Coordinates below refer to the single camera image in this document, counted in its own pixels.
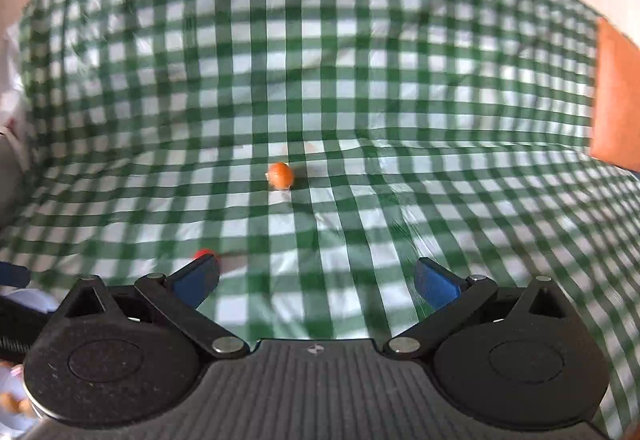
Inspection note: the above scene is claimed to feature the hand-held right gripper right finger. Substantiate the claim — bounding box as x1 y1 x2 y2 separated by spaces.
382 257 577 361

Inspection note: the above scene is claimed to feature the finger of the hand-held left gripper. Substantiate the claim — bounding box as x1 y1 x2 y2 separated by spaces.
0 262 30 287

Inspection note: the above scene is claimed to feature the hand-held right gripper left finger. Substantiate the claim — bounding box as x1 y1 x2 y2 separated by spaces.
63 254 251 361

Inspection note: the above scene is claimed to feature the light blue plate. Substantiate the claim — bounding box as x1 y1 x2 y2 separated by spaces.
0 289 61 440

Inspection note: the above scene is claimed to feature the small orange kumquat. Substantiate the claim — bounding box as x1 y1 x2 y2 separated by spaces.
267 162 295 191

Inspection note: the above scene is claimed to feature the white printed pillow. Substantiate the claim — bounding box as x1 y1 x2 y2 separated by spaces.
0 22 26 131

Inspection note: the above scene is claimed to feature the green checkered cloth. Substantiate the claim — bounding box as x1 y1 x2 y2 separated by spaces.
0 0 640 438

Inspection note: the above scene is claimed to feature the orange cushion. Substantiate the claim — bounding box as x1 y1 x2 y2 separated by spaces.
589 17 640 172

